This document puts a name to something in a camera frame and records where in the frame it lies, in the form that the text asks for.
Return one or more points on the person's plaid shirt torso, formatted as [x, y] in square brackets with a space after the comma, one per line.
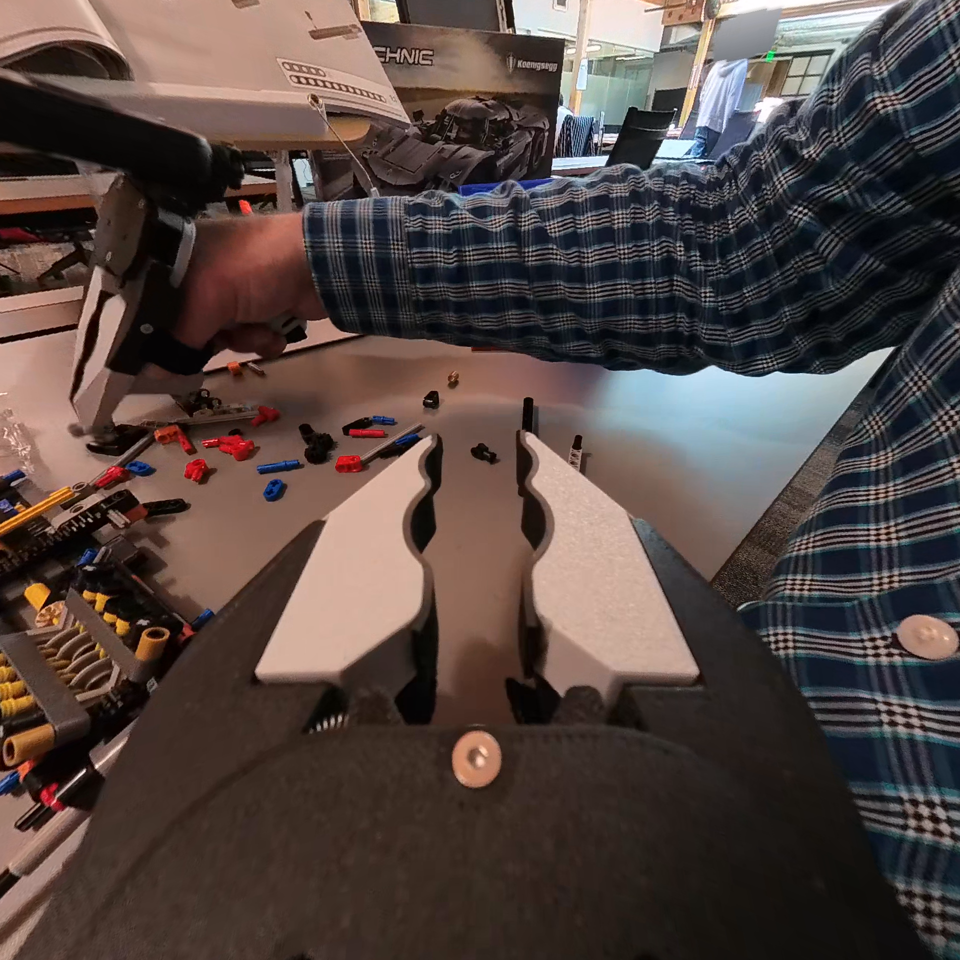
[885, 525]

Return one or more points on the black lego set box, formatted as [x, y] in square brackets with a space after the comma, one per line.
[465, 112]

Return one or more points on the blue lego connector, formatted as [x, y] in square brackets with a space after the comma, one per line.
[140, 469]

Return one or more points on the partly built lego model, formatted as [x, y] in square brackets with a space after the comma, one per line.
[67, 600]

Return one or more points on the black thin lego liftarm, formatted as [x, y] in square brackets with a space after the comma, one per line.
[356, 425]

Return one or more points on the white instruction booklet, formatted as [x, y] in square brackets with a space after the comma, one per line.
[225, 52]

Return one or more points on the black lego gear assembly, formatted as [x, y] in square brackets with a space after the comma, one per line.
[319, 446]

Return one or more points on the red lego axle connector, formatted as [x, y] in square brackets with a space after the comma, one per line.
[346, 463]

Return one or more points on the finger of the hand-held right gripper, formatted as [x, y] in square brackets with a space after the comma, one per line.
[154, 386]
[94, 337]

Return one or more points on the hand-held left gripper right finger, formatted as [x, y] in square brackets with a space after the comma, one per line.
[600, 585]

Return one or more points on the small black lego axle piece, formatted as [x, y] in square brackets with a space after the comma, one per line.
[578, 452]

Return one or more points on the clear plastic bag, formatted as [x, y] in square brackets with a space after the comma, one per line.
[13, 435]

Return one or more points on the grey lego beam assembly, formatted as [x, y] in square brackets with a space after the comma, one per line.
[217, 411]

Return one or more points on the orange and red lego connector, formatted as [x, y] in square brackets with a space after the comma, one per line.
[174, 436]

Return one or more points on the blue plastic bin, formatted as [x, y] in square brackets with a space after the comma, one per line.
[491, 189]

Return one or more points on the person's right hand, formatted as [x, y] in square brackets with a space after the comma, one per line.
[247, 277]

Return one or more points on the grey lego axle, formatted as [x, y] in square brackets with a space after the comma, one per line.
[394, 444]

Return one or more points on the long red lego pin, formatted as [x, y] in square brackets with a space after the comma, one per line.
[367, 433]

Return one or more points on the black office chair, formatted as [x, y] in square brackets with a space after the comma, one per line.
[637, 139]

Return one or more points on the person's right forearm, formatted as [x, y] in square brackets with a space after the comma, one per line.
[600, 262]

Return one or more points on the small black lego joint piece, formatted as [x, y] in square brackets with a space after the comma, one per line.
[484, 452]

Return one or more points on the red lego connector cluster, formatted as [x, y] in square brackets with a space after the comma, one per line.
[236, 448]

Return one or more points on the blue thin lego liftarm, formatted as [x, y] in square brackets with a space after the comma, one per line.
[274, 489]

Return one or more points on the short black lego beam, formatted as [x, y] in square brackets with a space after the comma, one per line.
[528, 416]

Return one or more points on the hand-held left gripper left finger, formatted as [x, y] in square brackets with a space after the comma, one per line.
[352, 585]

